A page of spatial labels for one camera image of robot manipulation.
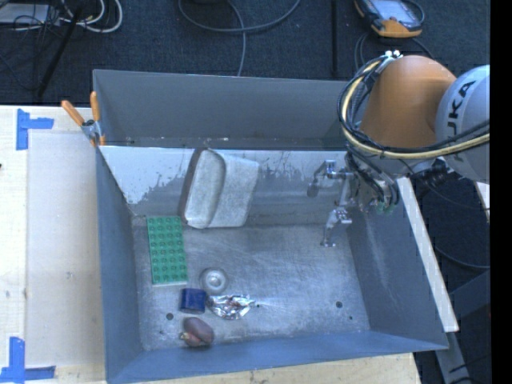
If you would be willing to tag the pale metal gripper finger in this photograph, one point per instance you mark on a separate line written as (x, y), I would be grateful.
(331, 170)
(338, 219)

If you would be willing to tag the grey metal bin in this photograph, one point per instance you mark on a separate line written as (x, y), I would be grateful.
(280, 262)

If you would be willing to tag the pale grey plastic tub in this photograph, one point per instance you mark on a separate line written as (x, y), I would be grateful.
(216, 192)

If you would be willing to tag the crumpled silver foil wrapper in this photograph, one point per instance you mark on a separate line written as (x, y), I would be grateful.
(231, 306)

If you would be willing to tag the small blue cup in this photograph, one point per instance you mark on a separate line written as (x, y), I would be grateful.
(193, 299)

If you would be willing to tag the green studded flat block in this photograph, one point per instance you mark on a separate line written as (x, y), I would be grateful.
(167, 250)

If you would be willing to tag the brown toy potato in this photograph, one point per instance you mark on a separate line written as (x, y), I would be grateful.
(198, 331)

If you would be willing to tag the pale flat board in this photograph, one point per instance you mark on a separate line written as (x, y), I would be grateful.
(60, 234)

